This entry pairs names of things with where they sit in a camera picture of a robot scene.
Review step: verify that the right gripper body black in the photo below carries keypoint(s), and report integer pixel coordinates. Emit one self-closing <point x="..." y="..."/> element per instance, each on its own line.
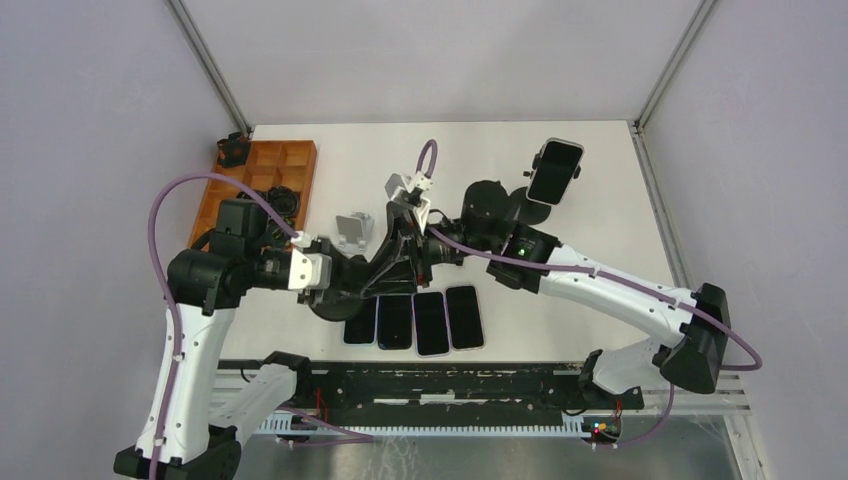
<point x="437" y="249"/>

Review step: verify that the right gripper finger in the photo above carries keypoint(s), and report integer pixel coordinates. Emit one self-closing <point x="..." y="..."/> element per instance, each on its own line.
<point x="392" y="286"/>
<point x="392" y="257"/>

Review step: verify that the black phone dark case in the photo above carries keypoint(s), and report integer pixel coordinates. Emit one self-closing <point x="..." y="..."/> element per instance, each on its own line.
<point x="395" y="322"/>

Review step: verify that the silver folding phone stand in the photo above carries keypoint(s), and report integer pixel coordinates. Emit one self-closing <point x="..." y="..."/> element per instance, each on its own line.
<point x="354" y="232"/>

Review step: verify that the phone with white case centre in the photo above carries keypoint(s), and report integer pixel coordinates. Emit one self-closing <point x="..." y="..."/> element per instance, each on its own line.
<point x="432" y="336"/>

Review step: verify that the phone with white case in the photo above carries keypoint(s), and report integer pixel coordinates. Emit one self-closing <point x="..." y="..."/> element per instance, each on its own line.
<point x="554" y="167"/>
<point x="432" y="336"/>

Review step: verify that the phone with light blue case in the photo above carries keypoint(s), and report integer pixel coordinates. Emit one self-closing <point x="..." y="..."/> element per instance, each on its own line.
<point x="360" y="331"/>

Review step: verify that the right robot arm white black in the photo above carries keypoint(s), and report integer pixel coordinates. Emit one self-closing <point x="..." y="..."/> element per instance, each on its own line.
<point x="687" y="331"/>

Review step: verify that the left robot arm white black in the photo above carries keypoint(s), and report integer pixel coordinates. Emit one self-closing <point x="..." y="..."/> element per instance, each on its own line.
<point x="183" y="438"/>

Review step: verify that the black round object in tray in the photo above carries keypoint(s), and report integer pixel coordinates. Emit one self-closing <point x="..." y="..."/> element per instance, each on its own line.
<point x="284" y="201"/>

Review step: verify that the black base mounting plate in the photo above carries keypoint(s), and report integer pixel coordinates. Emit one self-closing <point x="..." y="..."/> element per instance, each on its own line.
<point x="438" y="394"/>

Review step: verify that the wooden compartment tray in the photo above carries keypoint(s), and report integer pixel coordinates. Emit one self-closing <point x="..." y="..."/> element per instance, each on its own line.
<point x="289" y="163"/>

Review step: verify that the small black orange clamp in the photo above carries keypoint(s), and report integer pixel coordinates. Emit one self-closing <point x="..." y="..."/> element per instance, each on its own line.
<point x="234" y="150"/>

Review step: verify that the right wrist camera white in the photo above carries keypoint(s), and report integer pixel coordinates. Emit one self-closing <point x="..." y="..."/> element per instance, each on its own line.
<point x="411" y="193"/>

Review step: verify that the white slotted cable duct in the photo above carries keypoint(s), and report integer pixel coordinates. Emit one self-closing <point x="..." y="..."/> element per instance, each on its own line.
<point x="569" y="427"/>

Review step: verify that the aluminium frame rail left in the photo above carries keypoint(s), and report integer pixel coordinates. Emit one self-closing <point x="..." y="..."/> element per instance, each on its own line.
<point x="208" y="64"/>

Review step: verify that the aluminium frame rail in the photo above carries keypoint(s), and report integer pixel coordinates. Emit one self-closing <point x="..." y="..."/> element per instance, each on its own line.
<point x="208" y="64"/>
<point x="680" y="52"/>

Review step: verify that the aluminium frame rail right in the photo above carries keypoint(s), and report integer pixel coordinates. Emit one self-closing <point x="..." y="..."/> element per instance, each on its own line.
<point x="680" y="52"/>

